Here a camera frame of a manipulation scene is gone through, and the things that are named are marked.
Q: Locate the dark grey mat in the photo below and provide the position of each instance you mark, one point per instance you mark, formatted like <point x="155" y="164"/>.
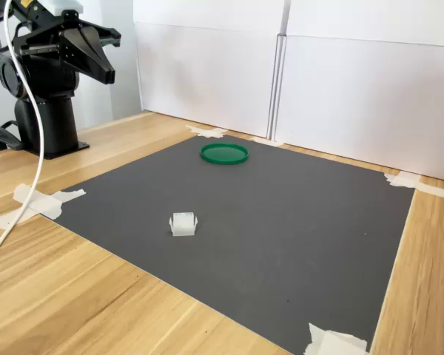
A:
<point x="262" y="240"/>

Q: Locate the white partition panel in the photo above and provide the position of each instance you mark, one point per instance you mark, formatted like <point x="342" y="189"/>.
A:
<point x="207" y="74"/>
<point x="373" y="92"/>

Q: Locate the white masking tape strip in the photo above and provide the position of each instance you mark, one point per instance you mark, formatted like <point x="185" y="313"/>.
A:
<point x="218" y="131"/>
<point x="348" y="342"/>
<point x="316" y="340"/>
<point x="401" y="179"/>
<point x="438" y="190"/>
<point x="22" y="192"/>
<point x="196" y="130"/>
<point x="74" y="194"/>

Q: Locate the small white plastic terminal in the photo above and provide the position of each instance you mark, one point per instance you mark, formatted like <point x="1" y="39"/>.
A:
<point x="183" y="223"/>

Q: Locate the round green lid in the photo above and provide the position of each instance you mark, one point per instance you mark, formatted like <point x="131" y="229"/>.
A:
<point x="223" y="153"/>

